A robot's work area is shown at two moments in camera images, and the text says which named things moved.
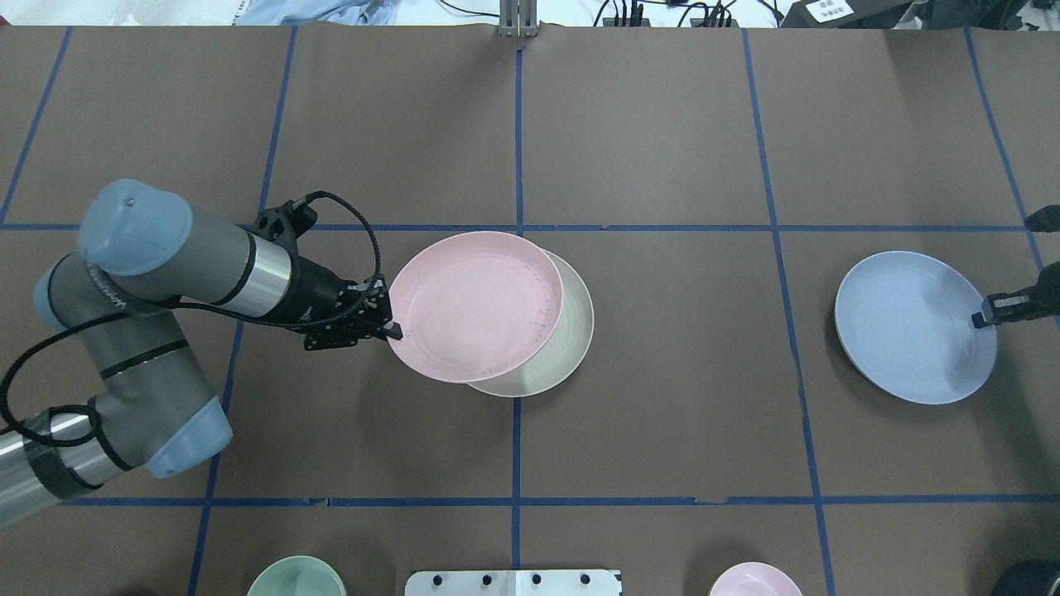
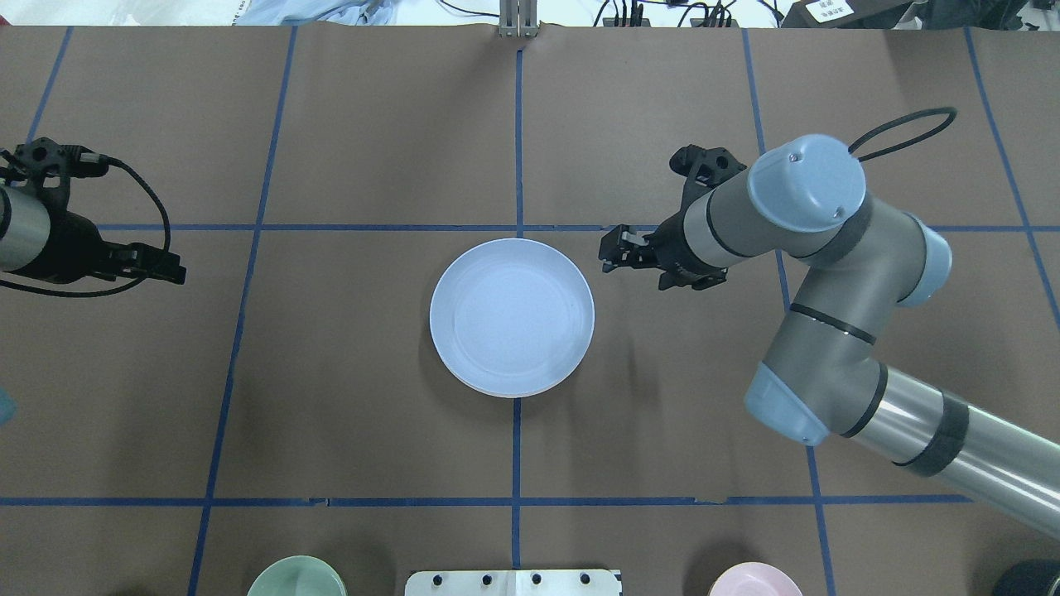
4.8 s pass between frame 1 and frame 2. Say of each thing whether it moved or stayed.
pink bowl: stayed
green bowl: stayed
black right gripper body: moved
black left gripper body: moved
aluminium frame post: stayed
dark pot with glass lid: stayed
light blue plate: moved
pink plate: moved
